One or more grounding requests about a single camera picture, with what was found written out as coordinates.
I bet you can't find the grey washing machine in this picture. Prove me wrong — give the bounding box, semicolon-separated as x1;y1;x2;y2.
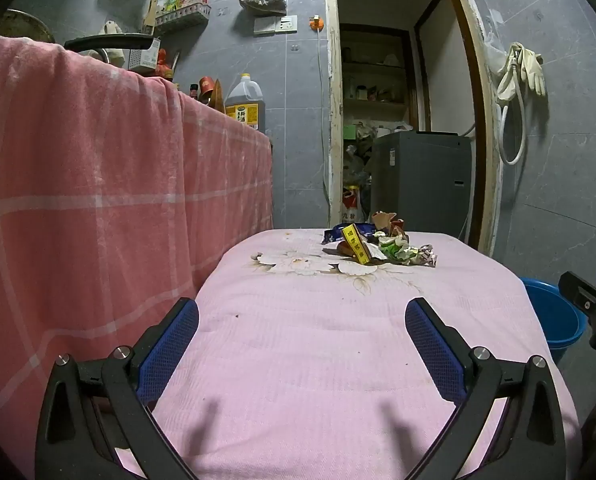
370;130;473;233

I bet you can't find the pile of plastic bags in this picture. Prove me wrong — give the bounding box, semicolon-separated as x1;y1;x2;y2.
343;122;375;196

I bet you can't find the orange red bottle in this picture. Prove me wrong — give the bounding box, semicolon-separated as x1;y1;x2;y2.
155;49;174;81

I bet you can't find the red white sack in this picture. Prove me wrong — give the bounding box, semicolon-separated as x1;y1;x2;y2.
342;187;364;224

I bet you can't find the black pan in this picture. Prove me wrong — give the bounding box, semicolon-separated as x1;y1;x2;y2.
64;32;155;54

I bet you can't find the white shower hose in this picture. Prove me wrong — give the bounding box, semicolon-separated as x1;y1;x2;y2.
498;45;528;165

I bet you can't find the wooden storage shelf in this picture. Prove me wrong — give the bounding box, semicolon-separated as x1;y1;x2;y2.
340;27;413;111

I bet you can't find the blue plastic basin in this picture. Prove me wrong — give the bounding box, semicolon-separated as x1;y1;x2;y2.
518;276;588;351

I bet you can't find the white wall rack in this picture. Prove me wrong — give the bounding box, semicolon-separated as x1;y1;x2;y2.
154;4;212;29

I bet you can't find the green white wrapper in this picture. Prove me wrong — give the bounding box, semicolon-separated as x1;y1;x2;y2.
375;232;415;263

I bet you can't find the yellow label packet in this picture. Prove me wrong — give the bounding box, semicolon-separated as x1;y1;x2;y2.
341;225;371;266

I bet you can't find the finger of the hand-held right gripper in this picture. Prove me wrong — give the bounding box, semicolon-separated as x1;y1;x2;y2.
559;271;596;318

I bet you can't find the white power cable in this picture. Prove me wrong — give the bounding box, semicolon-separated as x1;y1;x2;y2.
317;29;332;197

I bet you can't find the brown wooden utensil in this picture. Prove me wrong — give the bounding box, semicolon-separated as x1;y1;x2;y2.
210;79;227;113

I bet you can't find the wooden door frame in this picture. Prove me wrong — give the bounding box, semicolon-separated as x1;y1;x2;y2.
323;0;502;256

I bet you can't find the wooden cutting board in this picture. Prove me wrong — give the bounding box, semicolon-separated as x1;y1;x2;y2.
143;0;160;36

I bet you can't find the blue snack wrapper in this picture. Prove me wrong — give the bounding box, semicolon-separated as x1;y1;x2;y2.
323;223;375;246

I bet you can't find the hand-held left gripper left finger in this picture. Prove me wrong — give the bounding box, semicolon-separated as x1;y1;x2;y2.
34;297;200;480

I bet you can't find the pink checked cloth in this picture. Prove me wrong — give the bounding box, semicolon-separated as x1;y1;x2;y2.
0;35;274;461

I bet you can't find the metal wok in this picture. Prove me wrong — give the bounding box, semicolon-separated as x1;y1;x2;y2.
5;9;56;44

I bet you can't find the pink floral blanket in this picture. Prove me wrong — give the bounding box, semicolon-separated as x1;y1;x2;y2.
113;227;581;480

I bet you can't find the white utensil holder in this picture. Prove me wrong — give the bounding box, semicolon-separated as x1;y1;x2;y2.
128;37;161;73

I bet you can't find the cooking oil bottle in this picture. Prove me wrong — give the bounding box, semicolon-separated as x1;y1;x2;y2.
224;74;267;131

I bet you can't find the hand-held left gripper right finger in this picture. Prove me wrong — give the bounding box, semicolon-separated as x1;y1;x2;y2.
404;297;568;480

